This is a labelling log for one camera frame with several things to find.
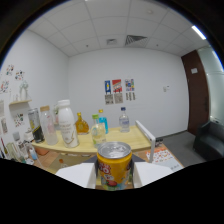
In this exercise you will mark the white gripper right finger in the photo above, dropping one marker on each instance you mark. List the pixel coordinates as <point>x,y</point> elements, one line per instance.
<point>148,171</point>

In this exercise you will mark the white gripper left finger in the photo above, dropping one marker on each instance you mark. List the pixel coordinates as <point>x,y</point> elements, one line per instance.
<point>78,175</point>

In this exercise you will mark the yellow cartoon drink can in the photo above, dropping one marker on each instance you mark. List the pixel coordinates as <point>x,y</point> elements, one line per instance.
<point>114,166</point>

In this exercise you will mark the clear bottle green cap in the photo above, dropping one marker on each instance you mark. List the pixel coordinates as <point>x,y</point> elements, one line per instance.
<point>98,133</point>

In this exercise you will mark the white printed paper sheet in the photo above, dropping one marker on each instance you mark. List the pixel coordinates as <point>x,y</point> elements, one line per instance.
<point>163,157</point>

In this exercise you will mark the two-tier wooden shelf rack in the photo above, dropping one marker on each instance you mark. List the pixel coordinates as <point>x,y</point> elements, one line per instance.
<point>133,138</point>

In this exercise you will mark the amber liquor bottle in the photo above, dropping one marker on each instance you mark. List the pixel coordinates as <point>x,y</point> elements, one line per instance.
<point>82,126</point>

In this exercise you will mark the small pale blue bottle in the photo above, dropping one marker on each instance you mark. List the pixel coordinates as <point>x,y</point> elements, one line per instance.
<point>33,154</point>

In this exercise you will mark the large white plastic bottle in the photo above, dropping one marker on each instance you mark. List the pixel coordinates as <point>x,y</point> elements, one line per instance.
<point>68,125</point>

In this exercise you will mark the glass jar cork lid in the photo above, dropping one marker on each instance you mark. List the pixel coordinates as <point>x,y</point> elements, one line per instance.
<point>49,128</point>

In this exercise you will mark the light blue bottle yellow cap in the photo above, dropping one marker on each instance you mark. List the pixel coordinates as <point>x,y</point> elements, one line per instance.
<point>104,121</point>

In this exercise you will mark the black chair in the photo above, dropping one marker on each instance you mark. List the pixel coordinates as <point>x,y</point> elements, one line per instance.
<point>210,141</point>

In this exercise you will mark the white ornament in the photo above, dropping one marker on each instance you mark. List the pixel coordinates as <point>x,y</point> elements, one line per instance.
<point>24,90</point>

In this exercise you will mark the ceiling air vent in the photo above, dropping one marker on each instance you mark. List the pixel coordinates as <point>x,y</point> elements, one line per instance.
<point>136,40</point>

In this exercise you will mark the ceiling light panel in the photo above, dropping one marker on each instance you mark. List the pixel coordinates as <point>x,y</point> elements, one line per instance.
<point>198,32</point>

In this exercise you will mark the multicolour wall poster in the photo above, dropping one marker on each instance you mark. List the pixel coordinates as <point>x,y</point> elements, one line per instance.
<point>129,84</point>

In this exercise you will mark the red wall poster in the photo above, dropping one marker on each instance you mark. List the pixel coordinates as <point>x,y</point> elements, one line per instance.
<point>117,85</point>

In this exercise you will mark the blue wall poster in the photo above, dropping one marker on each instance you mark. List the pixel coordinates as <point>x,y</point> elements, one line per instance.
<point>107,86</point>

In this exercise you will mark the wooden wall shelf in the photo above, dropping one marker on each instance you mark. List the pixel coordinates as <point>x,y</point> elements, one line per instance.
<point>20,102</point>

